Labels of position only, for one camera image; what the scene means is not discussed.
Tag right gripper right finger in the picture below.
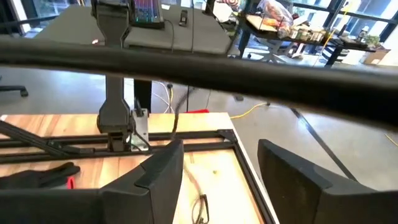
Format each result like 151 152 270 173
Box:
257 139 398 224

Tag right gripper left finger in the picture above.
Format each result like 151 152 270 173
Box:
0 139 185 224

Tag clear safety glasses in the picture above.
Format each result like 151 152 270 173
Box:
183 164 211 224

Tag grey office chair white base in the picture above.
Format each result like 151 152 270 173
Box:
247 39 308 64

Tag black side table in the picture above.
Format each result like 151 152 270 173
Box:
238 14 379 68

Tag brown cardboard box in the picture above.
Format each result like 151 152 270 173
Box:
362 48 392 66

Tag grey desk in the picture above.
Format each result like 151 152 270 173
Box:
33 3 241 57

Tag small potted plant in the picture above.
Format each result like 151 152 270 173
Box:
363 34 382 49

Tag wooden board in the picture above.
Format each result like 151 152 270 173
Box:
246 14 278 32

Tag black phone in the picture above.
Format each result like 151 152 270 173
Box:
178 9 189 27

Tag clear plastic bag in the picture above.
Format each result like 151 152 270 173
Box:
257 0 295 39

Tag black keyboard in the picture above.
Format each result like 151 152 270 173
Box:
129 0 165 30

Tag white bag red rings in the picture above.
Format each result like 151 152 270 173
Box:
216 0 241 13

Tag black aluminium frame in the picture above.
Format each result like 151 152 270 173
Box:
0 119 280 224

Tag yellow extension cord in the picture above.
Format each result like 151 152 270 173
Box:
229 101 271 120

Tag white floor cables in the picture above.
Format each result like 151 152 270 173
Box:
151 80 175 114

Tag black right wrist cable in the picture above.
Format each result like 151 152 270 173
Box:
0 35 398 129

